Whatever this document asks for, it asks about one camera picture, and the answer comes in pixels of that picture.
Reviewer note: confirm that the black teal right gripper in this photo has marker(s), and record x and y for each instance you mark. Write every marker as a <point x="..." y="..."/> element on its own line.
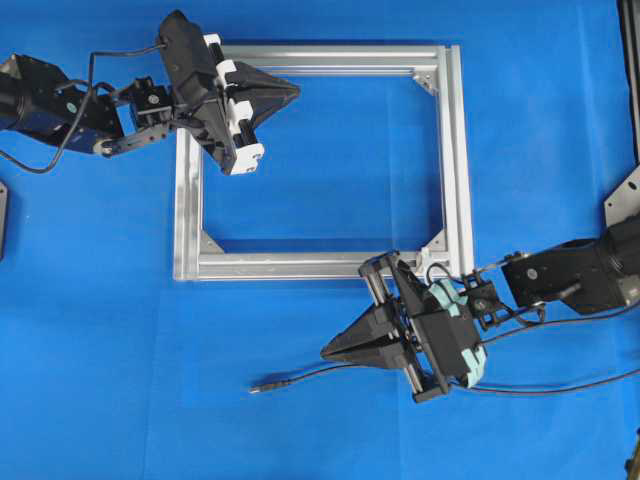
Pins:
<point x="426" y="331"/>

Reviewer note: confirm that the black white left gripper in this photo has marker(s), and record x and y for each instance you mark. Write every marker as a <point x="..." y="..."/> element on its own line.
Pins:
<point x="221" y="124"/>

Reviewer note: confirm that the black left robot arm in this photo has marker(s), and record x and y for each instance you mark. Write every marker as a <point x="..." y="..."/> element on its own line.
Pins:
<point x="39" y="101"/>

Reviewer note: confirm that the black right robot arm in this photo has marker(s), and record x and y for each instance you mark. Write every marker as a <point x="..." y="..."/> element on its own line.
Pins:
<point x="587" y="275"/>

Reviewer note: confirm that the grey plate left edge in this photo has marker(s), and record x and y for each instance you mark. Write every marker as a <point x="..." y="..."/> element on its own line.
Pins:
<point x="4" y="196"/>

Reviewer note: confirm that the silver aluminium extrusion frame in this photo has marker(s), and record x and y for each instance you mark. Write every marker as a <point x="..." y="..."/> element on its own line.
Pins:
<point x="437" y="69"/>

